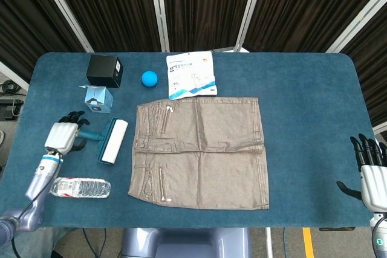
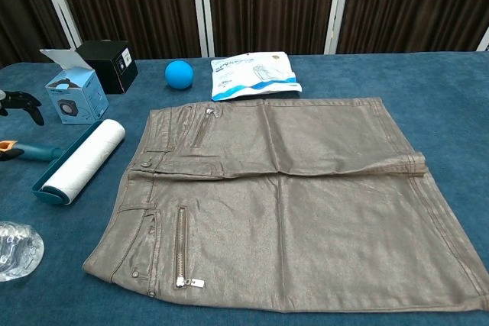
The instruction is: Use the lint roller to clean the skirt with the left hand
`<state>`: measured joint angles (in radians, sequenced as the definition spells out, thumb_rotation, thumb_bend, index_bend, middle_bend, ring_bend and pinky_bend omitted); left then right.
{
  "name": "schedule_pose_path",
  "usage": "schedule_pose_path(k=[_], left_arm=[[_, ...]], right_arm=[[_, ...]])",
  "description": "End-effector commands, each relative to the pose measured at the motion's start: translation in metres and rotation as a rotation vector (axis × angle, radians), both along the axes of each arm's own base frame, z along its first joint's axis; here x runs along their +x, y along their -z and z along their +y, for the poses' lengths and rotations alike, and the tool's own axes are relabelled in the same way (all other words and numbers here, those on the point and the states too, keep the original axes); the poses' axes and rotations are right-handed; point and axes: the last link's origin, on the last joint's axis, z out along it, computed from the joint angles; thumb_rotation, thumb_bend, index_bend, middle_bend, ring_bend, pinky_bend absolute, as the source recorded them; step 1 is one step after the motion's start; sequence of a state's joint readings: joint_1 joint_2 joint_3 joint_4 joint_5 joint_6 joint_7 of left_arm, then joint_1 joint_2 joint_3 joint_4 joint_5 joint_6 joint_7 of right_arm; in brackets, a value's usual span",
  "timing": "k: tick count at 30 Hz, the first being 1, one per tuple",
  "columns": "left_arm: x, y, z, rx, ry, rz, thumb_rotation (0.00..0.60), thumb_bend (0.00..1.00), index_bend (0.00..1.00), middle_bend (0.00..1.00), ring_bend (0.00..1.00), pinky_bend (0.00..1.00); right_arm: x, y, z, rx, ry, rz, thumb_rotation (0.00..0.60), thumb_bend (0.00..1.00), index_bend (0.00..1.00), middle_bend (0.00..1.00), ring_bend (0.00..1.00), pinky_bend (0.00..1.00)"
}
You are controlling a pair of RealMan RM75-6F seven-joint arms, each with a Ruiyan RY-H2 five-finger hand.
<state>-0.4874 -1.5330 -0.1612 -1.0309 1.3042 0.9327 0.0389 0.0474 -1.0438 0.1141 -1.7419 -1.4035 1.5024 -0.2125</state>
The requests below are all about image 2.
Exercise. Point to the light blue speaker box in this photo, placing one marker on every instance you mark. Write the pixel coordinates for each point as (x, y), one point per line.
(76, 97)

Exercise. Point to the black cube box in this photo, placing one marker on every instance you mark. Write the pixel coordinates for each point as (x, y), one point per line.
(109, 70)

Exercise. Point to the bronze metallic skirt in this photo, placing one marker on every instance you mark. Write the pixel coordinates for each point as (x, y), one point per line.
(305, 207)

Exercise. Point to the blue ball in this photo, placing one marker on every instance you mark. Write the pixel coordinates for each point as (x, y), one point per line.
(179, 75)

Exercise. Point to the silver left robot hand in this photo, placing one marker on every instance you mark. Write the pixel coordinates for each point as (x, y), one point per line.
(21, 101)

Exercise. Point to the clear plastic bottle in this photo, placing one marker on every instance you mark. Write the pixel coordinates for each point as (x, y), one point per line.
(19, 253)

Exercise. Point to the dark brown pleated curtain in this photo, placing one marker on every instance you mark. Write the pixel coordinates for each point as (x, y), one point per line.
(412, 5)
(19, 17)
(133, 5)
(267, 5)

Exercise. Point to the blue velvet table cloth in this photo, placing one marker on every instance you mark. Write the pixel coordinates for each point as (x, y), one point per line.
(439, 93)

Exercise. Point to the white blue mask package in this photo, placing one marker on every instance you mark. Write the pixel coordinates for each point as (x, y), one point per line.
(248, 78)

